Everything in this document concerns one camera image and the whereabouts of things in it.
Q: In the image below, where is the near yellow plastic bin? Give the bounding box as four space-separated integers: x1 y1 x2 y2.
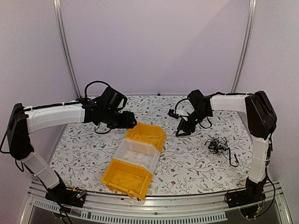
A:
101 159 153 200

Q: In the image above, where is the thin white cable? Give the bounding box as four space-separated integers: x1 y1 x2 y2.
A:
133 132 165 143

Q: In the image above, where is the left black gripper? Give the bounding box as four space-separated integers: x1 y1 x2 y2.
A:
102 109 137 129

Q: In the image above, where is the yellow plastic bin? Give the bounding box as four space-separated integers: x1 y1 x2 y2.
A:
124 122 166 153
101 159 153 200

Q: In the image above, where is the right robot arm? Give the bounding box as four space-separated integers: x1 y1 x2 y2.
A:
168 90 277 204

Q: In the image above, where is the floral patterned table mat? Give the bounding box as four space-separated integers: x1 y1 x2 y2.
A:
50 96 253 196

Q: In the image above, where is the white translucent plastic bin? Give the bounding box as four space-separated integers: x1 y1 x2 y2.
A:
112 138 160 174

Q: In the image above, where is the far yellow plastic bin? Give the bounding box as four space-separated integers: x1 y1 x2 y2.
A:
124 122 166 153

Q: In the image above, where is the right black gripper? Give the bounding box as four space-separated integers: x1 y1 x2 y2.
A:
176 108 211 137

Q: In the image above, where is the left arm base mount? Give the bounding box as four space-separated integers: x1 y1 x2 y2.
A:
45 186 86 208

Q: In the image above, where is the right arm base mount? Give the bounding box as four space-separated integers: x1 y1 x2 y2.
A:
224 187 266 220

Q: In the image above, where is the left aluminium frame post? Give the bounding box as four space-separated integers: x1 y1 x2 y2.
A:
53 0 81 98

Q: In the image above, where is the right aluminium frame post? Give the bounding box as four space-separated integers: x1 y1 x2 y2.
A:
230 0 256 93

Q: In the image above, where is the front aluminium rail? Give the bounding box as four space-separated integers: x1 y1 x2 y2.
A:
20 181 293 224

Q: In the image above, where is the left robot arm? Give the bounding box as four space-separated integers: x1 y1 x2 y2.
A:
3 84 137 203

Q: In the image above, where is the thick black cable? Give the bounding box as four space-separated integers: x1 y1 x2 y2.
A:
228 147 240 167

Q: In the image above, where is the aluminium frame post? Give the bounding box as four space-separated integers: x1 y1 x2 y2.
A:
53 0 81 98
230 0 256 93

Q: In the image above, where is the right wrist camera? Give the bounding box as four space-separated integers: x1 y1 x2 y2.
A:
168 109 189 120

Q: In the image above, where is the black cable bundle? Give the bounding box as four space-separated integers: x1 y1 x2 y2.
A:
204 133 231 161

